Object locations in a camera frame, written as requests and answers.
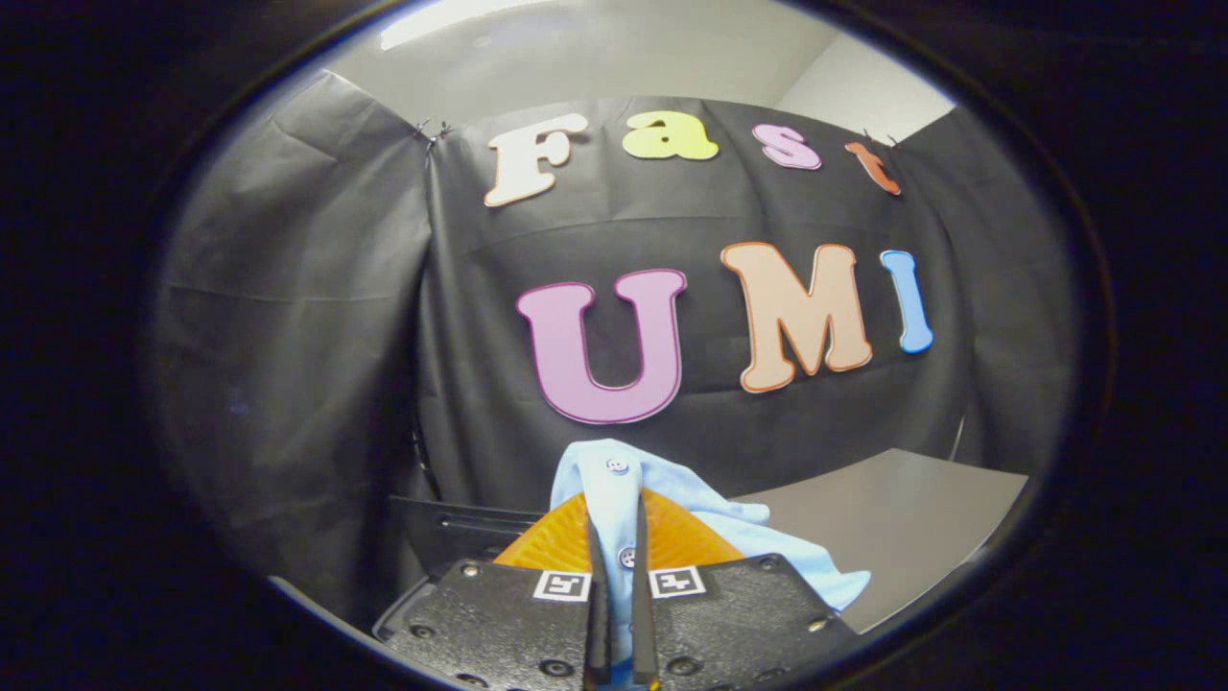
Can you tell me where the light blue buttoned shirt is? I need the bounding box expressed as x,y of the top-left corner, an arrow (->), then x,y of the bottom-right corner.
550,439 -> 872,691

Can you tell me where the black backdrop cloth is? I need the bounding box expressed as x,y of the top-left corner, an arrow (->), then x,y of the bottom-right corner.
149,69 -> 1066,625

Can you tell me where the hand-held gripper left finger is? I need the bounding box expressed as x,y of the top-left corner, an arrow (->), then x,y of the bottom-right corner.
374,492 -> 612,691

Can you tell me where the beige cabinet with dark top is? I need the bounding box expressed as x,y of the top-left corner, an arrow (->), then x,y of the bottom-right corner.
727,447 -> 1029,634

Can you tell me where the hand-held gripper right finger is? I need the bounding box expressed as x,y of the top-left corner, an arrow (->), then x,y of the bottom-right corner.
631,488 -> 860,691

